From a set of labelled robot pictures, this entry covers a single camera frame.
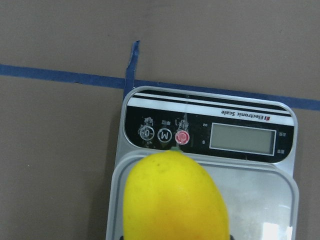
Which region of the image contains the horizontal blue tape strip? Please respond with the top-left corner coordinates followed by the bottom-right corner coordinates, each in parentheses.
top-left (0, 64), bottom-right (320, 111)

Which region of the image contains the yellow mango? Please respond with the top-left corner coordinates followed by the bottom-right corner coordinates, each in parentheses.
top-left (122, 150), bottom-right (231, 240)

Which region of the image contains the vertical blue tape strip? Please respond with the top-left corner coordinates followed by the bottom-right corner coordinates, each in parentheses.
top-left (123, 40), bottom-right (140, 99)

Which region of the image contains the silver electronic kitchen scale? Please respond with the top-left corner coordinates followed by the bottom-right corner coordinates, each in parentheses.
top-left (105, 85), bottom-right (299, 240)

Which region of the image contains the clear plastic scale tray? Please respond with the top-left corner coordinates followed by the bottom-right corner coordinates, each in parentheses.
top-left (105, 150), bottom-right (300, 240)

